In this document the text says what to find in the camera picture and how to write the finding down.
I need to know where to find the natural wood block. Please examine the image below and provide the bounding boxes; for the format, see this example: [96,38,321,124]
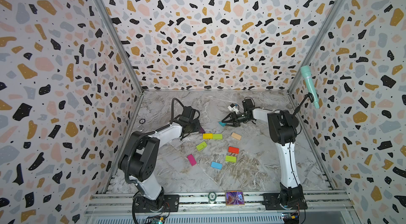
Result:
[231,133,242,140]

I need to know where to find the lime green block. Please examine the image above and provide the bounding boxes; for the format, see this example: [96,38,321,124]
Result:
[196,142,207,152]
[225,155,236,163]
[212,134,223,140]

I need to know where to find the purple triangular block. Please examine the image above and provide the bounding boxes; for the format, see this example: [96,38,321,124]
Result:
[199,127,206,134]

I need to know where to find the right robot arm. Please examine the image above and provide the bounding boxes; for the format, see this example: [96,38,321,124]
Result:
[221,97,307,210]

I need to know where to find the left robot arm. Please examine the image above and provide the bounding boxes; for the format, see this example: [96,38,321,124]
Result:
[117,98,204,212]

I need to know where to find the yellow rectangular block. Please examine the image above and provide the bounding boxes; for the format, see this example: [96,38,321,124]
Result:
[203,134,213,140]

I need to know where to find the red rectangular block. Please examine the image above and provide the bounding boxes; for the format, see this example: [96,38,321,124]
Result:
[228,146,240,154]

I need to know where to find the magenta rectangular block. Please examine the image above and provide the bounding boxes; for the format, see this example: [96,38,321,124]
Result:
[187,154,197,166]

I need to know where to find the light blue rectangular block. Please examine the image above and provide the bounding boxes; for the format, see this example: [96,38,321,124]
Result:
[211,162,223,170]

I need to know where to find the black microphone stand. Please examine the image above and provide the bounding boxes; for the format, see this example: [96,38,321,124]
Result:
[293,93,315,116]

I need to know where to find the mint green microphone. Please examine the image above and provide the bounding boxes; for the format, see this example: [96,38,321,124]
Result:
[300,65,320,109]

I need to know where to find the colourful picture card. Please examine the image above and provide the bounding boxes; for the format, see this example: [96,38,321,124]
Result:
[225,191,245,206]

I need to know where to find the round green white badge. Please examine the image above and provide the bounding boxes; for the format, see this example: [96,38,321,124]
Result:
[208,192,217,203]

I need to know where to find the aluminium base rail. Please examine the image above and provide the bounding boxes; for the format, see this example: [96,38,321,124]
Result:
[82,190,360,224]

